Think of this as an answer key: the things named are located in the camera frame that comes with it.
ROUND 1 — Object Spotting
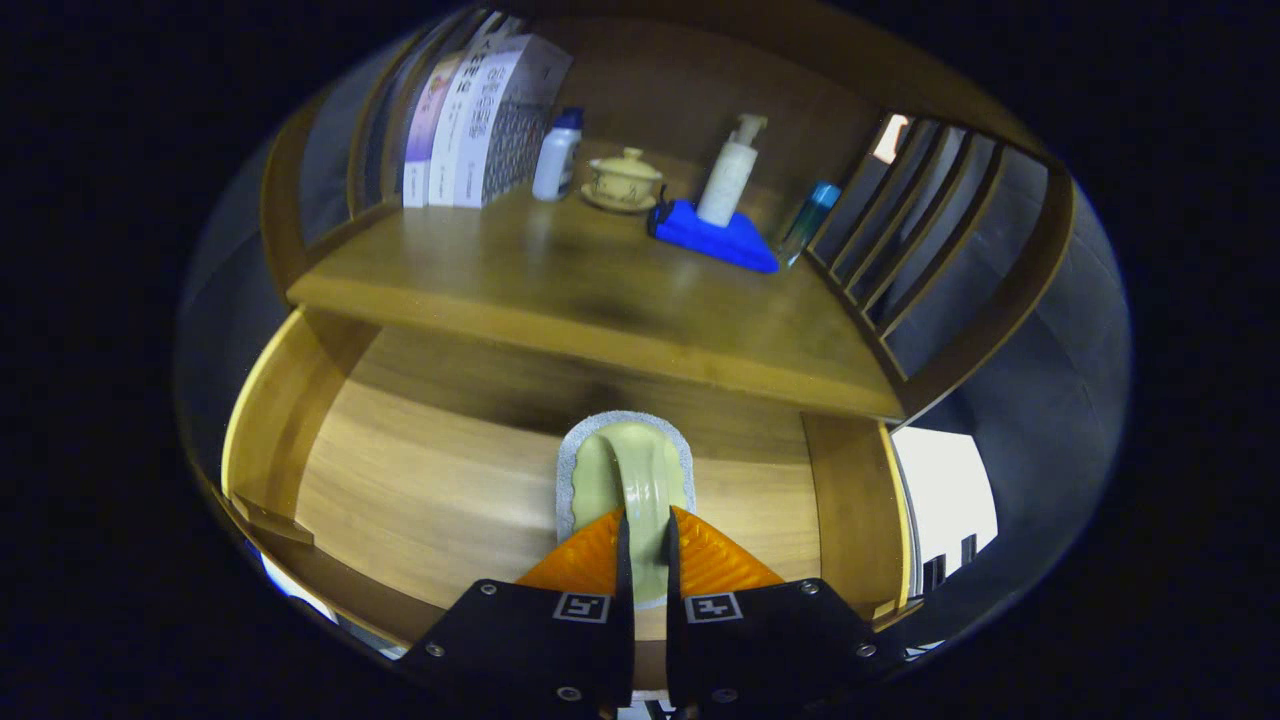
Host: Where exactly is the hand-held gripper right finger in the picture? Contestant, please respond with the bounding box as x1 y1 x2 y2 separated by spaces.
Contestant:
665 505 906 713

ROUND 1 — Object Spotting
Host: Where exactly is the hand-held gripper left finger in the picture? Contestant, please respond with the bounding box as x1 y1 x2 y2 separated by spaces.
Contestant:
395 507 636 716

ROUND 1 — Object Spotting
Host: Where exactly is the brown wooden drawer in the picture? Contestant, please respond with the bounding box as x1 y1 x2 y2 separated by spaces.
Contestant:
220 305 916 691

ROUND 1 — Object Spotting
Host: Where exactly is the green handled sponge brush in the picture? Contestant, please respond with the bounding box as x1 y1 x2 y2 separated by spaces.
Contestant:
555 410 698 611

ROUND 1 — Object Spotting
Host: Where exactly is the white metal cabinet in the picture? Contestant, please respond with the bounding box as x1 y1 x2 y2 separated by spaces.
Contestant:
890 427 999 596

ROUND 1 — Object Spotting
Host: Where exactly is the brown wooden countertop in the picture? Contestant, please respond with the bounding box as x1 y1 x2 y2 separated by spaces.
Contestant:
287 175 906 421

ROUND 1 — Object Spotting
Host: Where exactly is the brown wooden cabinet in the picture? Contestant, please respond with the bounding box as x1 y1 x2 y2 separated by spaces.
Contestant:
260 0 1076 421

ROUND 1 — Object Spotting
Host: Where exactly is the blue folded cloth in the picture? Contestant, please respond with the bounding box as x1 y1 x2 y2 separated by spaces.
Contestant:
648 198 781 274

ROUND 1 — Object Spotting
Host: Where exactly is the teal slim bottle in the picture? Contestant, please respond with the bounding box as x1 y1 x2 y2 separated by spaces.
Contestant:
778 181 842 269

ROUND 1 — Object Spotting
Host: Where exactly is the white pump bottle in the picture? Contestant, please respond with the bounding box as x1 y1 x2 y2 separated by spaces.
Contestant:
696 113 769 228

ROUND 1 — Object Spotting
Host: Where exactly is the yellow lidded teacup with saucer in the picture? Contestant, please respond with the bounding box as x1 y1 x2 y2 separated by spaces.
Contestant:
581 147 664 213

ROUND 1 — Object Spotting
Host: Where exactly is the white bottle with blue cap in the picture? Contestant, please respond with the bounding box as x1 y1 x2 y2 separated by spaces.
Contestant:
531 107 585 203

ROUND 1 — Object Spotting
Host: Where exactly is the purple book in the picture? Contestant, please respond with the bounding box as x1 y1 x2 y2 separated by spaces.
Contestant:
402 52 466 209

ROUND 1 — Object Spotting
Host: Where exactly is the plain white book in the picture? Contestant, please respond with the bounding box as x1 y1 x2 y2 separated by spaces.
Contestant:
428 35 501 208

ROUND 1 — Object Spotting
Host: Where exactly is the white patterned book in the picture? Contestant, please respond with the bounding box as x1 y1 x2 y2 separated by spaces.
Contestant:
453 33 574 209

